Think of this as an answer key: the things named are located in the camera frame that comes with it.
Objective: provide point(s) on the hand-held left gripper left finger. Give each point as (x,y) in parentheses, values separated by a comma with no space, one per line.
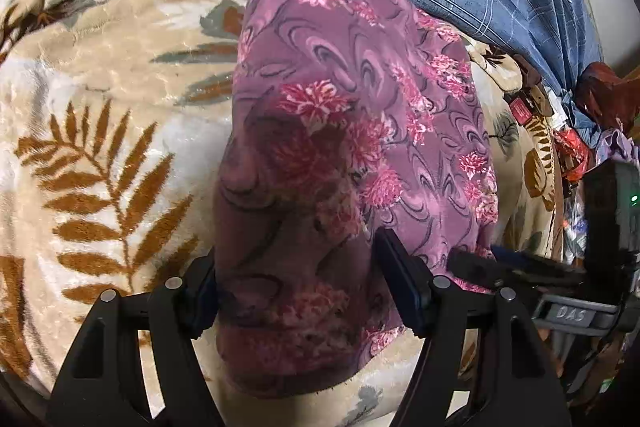
(204,307)

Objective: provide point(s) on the lavender cloth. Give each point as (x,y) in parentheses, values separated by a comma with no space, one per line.
(617,144)

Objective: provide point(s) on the dark red cloth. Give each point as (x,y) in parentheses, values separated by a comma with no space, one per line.
(607,94)

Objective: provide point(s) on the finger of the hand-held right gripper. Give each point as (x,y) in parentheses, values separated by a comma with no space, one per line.
(545,264)
(472,272)

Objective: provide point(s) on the crumpled red wrapper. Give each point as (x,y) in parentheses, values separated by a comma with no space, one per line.
(570,152)

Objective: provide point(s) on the purple floral garment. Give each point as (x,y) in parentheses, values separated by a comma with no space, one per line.
(350,117)

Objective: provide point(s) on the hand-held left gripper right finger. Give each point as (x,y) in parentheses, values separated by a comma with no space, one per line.
(402,282)

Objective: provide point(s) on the small red packet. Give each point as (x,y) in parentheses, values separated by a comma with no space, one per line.
(521,112)

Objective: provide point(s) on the beige leaf print blanket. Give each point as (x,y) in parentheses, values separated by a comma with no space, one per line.
(110,117)

